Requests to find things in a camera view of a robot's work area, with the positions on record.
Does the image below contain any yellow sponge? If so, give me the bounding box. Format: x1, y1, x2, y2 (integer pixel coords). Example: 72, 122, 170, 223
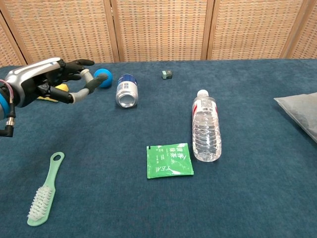
37, 83, 69, 103

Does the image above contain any clear plastic water bottle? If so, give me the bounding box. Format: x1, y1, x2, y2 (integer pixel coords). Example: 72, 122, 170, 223
192, 89, 222, 163

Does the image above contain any pink wrist cable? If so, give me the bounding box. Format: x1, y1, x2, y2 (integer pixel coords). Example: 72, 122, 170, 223
3, 80, 16, 118

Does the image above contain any blue rubber ball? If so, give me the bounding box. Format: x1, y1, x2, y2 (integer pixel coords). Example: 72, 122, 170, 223
94, 68, 113, 88

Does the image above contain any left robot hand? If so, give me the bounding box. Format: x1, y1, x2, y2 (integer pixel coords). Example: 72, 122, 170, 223
4, 57, 95, 108

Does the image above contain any blue and silver can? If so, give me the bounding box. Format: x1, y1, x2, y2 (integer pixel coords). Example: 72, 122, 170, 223
115, 73, 138, 109

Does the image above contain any light green scrub brush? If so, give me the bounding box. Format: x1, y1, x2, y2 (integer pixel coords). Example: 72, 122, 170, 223
26, 151, 65, 227

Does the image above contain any green tea sachet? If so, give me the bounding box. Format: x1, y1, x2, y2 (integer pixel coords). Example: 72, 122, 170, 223
146, 142, 195, 179

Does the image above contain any wicker folding screen panel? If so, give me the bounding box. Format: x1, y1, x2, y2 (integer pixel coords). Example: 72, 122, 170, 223
207, 0, 309, 60
0, 13, 27, 67
283, 0, 317, 60
110, 0, 215, 62
0, 0, 121, 65

